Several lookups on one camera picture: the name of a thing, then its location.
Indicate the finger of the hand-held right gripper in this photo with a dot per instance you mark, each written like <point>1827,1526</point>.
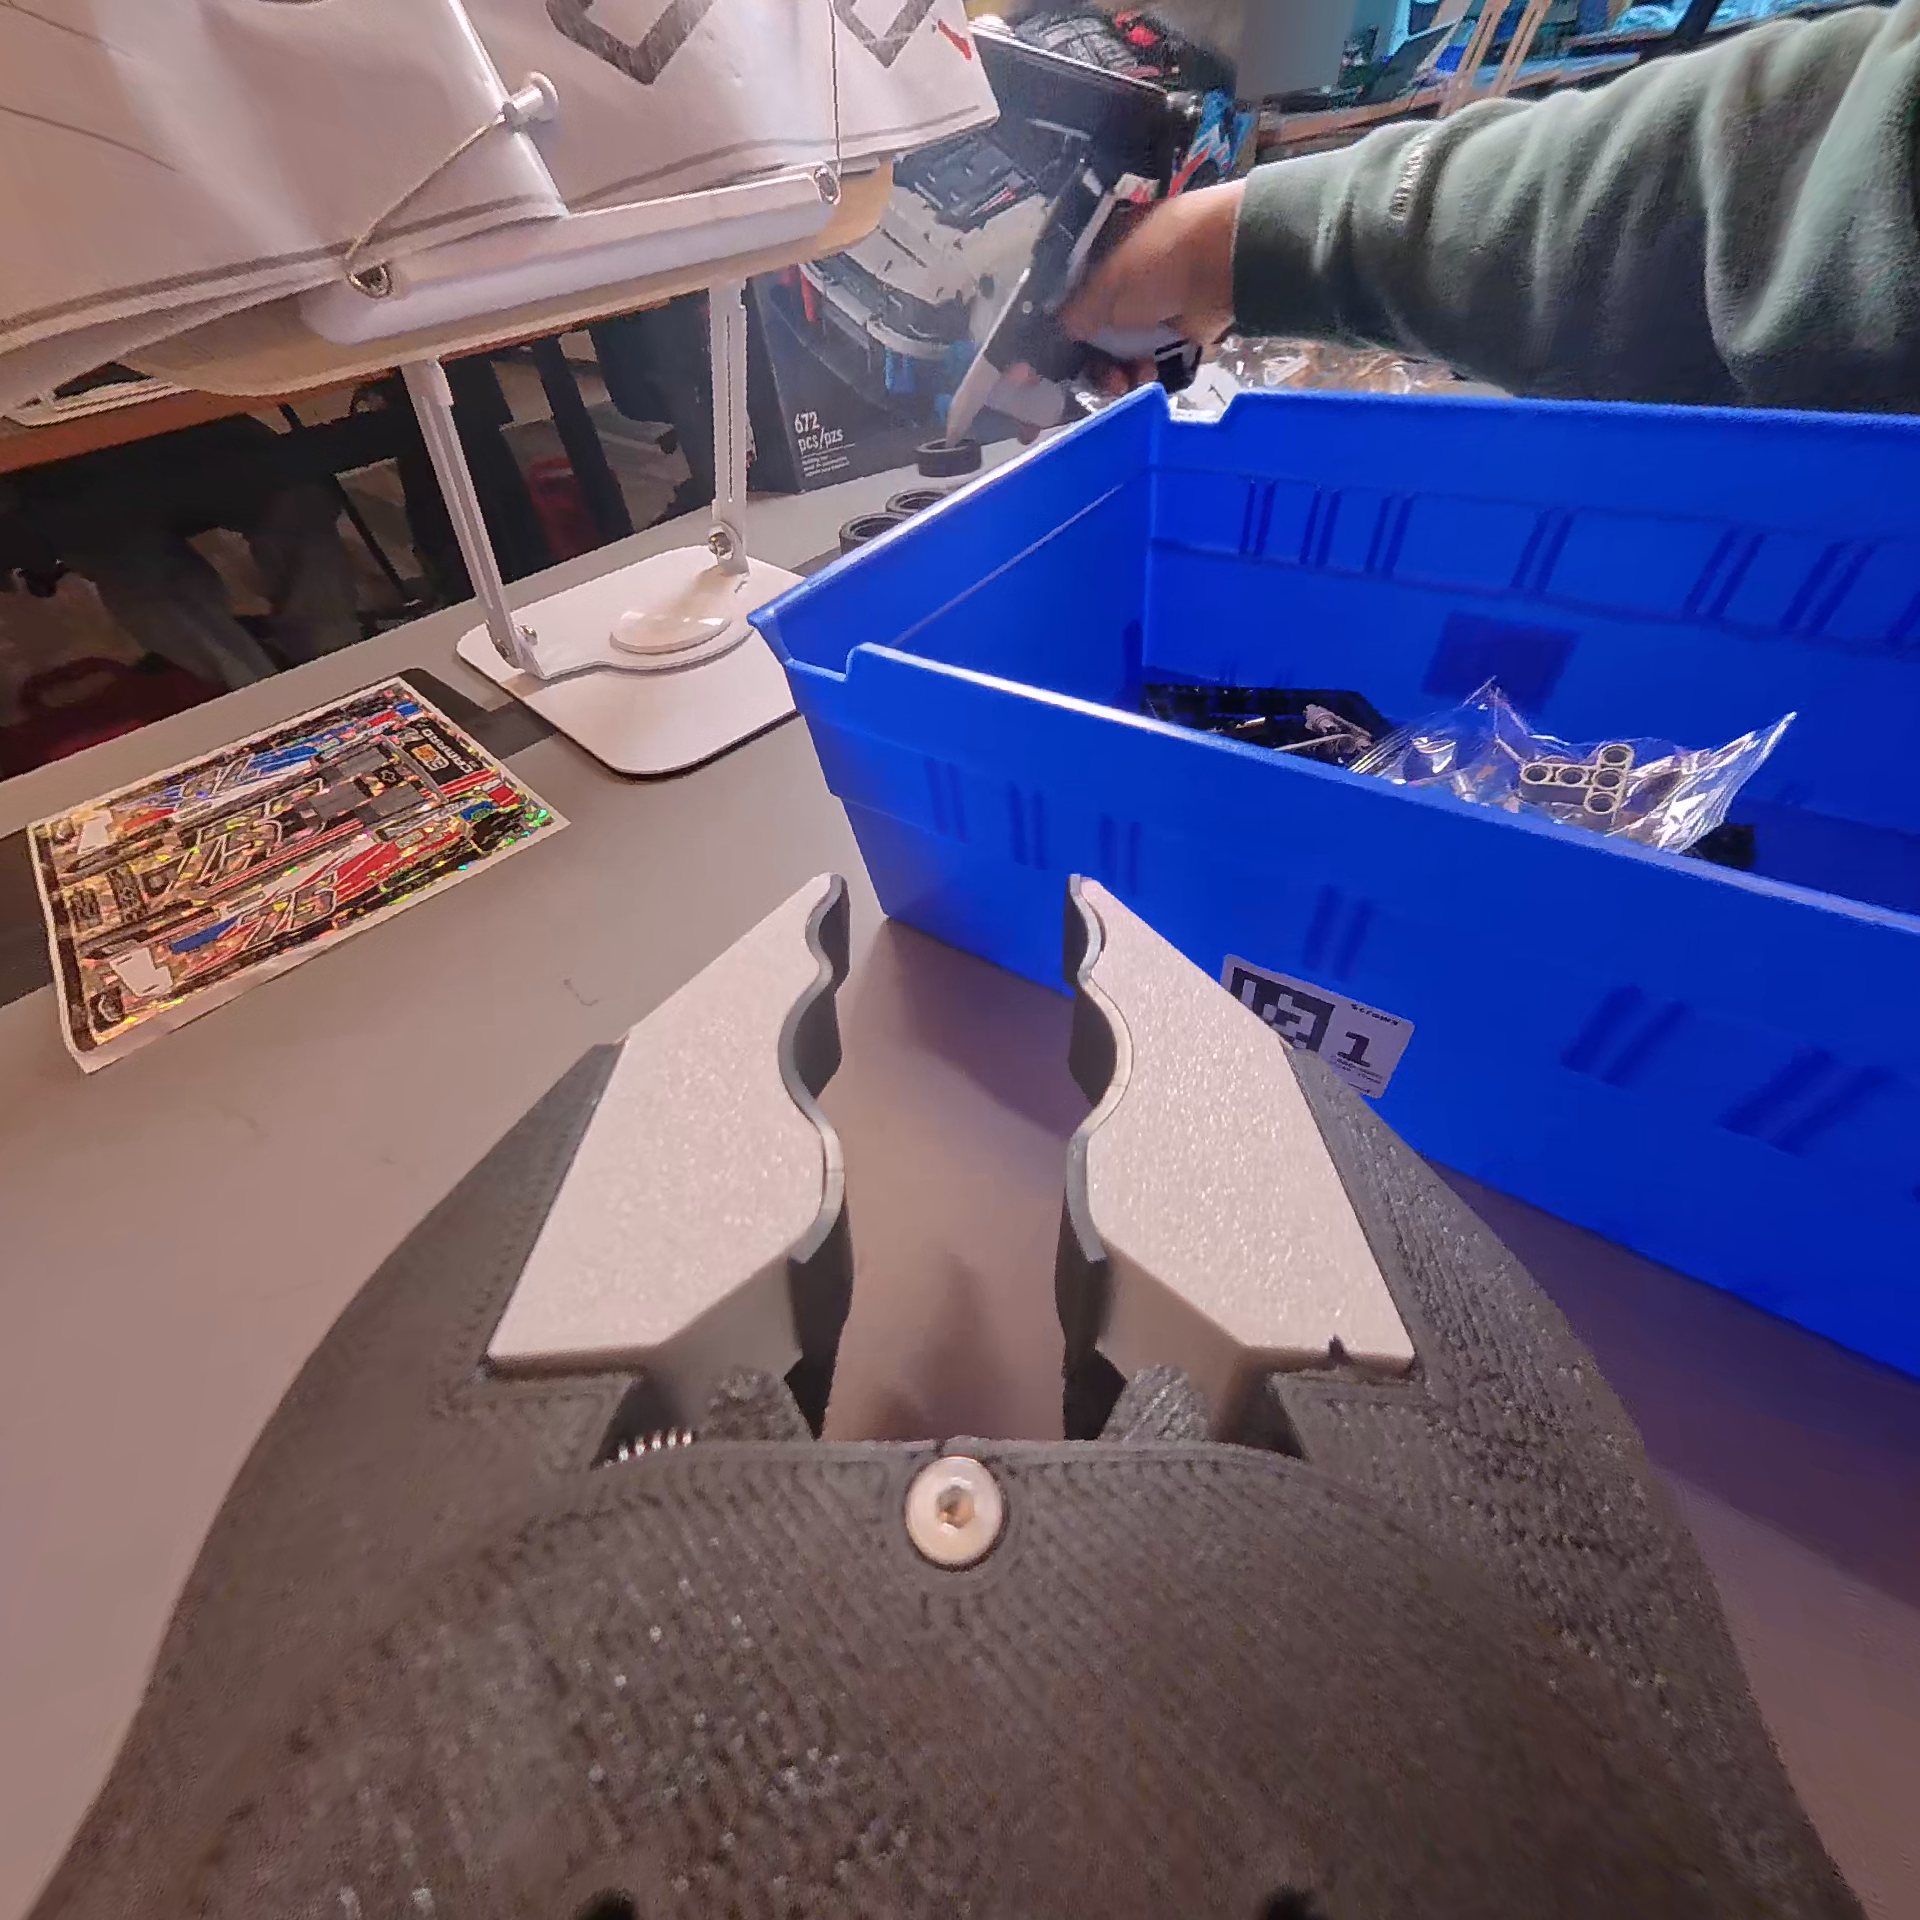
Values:
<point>1058,284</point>
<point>1036,408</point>

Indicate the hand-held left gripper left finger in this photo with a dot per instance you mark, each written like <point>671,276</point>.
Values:
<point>675,1200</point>

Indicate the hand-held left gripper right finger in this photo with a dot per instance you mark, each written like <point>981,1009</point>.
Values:
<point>1229,1200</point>

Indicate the blue bin with tag label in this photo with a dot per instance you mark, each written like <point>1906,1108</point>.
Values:
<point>1500,1079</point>

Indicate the clear bag of small lego pieces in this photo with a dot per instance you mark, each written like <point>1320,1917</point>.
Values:
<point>1588,773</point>

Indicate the person's right forearm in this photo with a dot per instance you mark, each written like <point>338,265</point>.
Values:
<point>1576,224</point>

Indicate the lego set box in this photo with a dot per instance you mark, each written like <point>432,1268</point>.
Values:
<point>796,376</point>

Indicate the lego instruction booklet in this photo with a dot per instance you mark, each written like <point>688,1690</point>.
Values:
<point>451,150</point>

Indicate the empty clear plastic bag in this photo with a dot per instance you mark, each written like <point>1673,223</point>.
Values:
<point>1305,369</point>

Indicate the white book stand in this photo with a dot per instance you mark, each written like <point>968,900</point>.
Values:
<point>660,704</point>

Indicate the holographic sticker sheet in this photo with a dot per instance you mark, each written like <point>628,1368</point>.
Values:
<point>269,869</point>

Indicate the black lego frame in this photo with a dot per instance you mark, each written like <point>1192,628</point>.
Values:
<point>1200,714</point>

